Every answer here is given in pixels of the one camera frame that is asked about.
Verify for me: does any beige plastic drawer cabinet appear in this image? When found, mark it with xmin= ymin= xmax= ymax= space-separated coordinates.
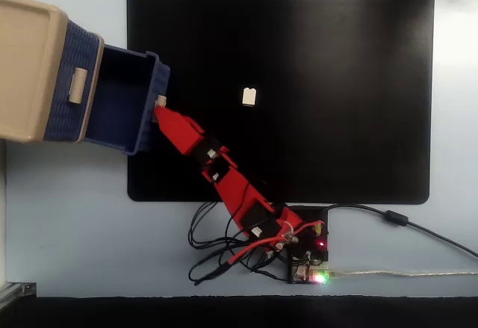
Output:
xmin=0 ymin=0 xmax=105 ymax=144

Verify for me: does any red wire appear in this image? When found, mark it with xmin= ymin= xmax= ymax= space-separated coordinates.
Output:
xmin=227 ymin=221 xmax=325 ymax=265

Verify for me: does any white toy brick block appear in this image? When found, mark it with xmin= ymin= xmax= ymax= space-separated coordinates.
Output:
xmin=241 ymin=87 xmax=258 ymax=108

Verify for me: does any small controller circuit board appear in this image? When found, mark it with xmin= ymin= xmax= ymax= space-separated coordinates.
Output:
xmin=291 ymin=264 xmax=330 ymax=284

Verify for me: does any blue drawer green-banded handle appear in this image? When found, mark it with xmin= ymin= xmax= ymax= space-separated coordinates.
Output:
xmin=84 ymin=43 xmax=172 ymax=156

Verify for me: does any aluminium frame post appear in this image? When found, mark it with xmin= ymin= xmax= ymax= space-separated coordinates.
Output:
xmin=0 ymin=282 xmax=37 ymax=306

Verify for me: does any silver USB cable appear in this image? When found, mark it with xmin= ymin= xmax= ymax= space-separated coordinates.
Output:
xmin=326 ymin=269 xmax=478 ymax=279

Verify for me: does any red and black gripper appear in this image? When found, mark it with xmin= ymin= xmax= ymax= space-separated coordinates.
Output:
xmin=153 ymin=105 xmax=230 ymax=169

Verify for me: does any black power cable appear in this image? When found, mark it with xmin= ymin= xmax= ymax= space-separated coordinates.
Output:
xmin=320 ymin=203 xmax=478 ymax=259

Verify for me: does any black backdrop cloth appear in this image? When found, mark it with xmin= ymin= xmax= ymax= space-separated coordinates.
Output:
xmin=0 ymin=296 xmax=478 ymax=328

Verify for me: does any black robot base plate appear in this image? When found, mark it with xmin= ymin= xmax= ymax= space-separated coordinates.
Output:
xmin=286 ymin=205 xmax=329 ymax=285

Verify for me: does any blue woven drawer plain handle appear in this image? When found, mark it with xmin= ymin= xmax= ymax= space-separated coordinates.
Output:
xmin=43 ymin=19 xmax=102 ymax=143

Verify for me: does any black table mat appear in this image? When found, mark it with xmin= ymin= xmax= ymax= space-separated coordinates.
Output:
xmin=125 ymin=0 xmax=435 ymax=205

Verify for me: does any black servo wire bundle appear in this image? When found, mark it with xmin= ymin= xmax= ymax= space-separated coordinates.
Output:
xmin=187 ymin=200 xmax=296 ymax=286

